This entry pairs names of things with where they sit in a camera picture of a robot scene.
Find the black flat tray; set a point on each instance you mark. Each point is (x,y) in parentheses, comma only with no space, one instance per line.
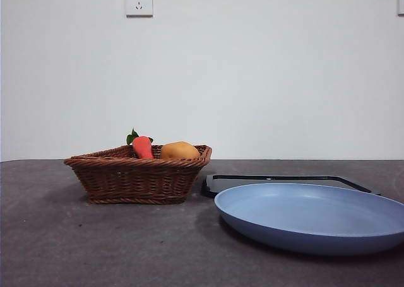
(212,186)

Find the yellow potato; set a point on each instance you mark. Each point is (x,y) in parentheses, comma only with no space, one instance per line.
(180,150)

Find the blue round plate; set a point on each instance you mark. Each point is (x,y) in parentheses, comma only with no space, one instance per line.
(303,217)

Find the brown wicker basket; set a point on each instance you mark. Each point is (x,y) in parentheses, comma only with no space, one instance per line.
(132,181)

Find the white wall plate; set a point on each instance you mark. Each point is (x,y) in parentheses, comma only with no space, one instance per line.
(401,2)

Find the white wall power socket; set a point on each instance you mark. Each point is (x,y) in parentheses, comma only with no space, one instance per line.
(139,2)

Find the orange carrot with green leaves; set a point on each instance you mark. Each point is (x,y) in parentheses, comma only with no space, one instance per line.
(143,147)

